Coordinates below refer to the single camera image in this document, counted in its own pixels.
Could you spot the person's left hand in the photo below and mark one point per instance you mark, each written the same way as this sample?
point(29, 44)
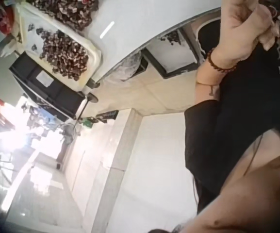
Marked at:
point(246, 36)

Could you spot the black crate with white liner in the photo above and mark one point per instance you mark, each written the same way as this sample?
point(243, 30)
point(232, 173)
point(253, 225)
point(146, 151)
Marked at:
point(176, 58)

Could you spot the clear plastic bag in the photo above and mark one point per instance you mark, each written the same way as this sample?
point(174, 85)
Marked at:
point(130, 65)

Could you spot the black table leg with foot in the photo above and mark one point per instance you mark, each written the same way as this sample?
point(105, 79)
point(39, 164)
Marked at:
point(87, 102)

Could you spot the large heap of dark parts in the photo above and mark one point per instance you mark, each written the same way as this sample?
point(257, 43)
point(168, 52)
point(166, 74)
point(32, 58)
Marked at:
point(69, 12)

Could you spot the green box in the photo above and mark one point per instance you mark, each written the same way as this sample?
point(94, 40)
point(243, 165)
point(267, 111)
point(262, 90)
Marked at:
point(88, 122)

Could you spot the pile of dark small parts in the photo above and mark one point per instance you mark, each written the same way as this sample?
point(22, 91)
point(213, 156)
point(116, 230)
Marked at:
point(64, 54)

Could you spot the black plastic crate with label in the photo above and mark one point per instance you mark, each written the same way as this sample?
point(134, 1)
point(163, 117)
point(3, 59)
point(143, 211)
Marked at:
point(57, 93)

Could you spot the white tray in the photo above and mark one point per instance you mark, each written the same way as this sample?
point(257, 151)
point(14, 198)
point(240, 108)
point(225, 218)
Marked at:
point(33, 36)

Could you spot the red container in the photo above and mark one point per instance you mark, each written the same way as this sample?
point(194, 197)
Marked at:
point(1, 19)

